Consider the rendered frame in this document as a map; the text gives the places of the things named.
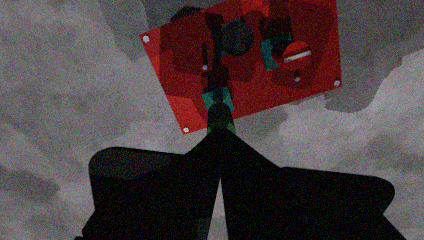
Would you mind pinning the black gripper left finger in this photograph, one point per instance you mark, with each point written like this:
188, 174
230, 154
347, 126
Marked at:
188, 181

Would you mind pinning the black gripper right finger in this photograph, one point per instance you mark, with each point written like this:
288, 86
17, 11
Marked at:
258, 194

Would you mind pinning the red circuit board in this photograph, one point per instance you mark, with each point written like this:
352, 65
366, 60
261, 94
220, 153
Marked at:
265, 53

